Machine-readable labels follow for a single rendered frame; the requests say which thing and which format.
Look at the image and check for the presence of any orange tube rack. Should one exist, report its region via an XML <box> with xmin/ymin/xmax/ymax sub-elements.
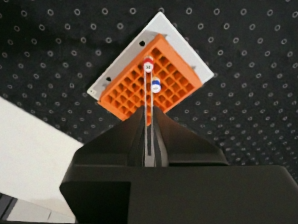
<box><xmin>98</xmin><ymin>33</ymin><xmax>202</xmax><ymax>126</ymax></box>

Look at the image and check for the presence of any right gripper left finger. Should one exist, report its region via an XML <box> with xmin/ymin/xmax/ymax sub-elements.
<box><xmin>67</xmin><ymin>105</ymin><xmax>145</xmax><ymax>168</ymax></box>

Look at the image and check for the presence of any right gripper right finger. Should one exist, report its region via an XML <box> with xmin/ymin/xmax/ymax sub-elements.
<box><xmin>153</xmin><ymin>105</ymin><xmax>229</xmax><ymax>167</ymax></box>

